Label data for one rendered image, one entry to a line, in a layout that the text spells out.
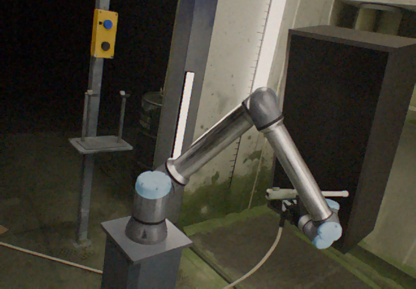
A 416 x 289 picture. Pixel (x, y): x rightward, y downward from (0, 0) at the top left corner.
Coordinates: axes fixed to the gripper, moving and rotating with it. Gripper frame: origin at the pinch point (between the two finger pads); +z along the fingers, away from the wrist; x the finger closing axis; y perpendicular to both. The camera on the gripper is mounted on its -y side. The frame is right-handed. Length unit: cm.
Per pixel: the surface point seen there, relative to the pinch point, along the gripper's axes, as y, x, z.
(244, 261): 75, 5, 44
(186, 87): -42, -42, 72
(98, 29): -73, -97, 65
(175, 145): -3, -45, 72
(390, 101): -57, 40, -11
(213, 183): 36, -8, 92
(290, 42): -78, 6, 37
